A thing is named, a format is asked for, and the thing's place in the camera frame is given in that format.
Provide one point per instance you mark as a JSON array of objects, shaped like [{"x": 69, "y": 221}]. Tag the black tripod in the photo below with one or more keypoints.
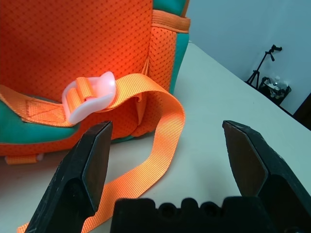
[{"x": 261, "y": 64}]

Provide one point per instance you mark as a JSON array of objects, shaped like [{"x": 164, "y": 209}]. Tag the dark brown door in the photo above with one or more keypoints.
[{"x": 305, "y": 114}]

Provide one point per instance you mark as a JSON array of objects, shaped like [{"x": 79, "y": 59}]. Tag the black bin with bottles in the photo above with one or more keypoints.
[{"x": 273, "y": 91}]

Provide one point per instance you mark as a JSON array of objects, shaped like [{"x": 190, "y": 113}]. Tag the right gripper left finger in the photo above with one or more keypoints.
[{"x": 73, "y": 174}]

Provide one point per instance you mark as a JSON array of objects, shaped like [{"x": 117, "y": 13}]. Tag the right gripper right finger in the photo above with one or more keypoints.
[{"x": 274, "y": 174}]

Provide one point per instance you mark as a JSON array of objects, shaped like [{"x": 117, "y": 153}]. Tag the teal and orange backpack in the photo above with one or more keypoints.
[{"x": 73, "y": 36}]

